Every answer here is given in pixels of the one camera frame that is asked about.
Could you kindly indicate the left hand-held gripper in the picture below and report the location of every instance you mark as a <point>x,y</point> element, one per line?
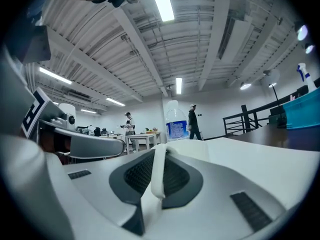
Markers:
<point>33,110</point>

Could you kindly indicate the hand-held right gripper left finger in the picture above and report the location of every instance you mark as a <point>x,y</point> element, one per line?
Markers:
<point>100,184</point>

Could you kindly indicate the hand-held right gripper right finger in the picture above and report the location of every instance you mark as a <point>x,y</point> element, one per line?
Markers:
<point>237,169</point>

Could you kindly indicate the clear water bottle blue label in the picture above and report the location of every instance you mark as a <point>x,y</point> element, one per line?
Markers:
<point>176,124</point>

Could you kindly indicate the black stem desk lamp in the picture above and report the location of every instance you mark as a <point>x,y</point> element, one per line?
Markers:
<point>271,77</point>

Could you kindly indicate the white table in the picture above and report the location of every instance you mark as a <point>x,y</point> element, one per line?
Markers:
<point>145,137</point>

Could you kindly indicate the long ceiling light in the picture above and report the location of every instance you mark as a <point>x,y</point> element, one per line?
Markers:
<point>55,75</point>
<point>179,85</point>
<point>115,101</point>
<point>162,1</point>

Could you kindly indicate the black metal railing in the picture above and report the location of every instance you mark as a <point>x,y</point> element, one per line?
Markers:
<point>246,120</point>

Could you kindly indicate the ceiling air conditioner unit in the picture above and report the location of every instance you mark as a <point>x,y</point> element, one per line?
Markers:
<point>78,97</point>

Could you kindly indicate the green potted plant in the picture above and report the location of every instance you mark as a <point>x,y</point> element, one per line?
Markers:
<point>151,129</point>

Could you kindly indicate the round ceiling spotlight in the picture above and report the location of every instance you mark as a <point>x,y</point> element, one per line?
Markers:
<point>309,49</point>
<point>245,85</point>
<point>302,32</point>

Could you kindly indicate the teal plastic bin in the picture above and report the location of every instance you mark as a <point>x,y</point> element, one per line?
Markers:
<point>303,110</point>

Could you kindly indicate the white spray bottle blue trigger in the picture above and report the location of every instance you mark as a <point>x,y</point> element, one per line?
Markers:
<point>308,77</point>

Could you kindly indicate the grey ceiling air duct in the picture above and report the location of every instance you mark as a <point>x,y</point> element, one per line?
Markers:
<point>232,37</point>

